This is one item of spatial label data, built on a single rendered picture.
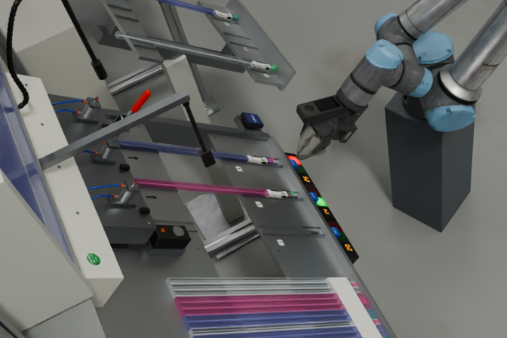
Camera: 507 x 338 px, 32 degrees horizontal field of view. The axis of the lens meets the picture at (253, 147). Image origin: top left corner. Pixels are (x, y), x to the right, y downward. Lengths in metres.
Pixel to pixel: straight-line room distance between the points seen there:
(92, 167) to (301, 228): 0.56
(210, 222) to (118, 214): 1.35
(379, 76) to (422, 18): 0.19
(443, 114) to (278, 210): 0.47
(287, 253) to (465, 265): 0.99
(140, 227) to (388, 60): 0.72
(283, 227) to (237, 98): 1.31
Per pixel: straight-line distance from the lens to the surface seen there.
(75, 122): 1.72
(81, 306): 1.29
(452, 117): 2.15
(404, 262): 2.77
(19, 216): 1.09
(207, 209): 2.94
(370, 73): 2.00
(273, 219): 1.94
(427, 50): 2.22
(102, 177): 1.63
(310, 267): 1.90
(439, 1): 2.09
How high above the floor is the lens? 2.49
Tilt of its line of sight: 55 degrees down
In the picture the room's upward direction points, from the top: 18 degrees counter-clockwise
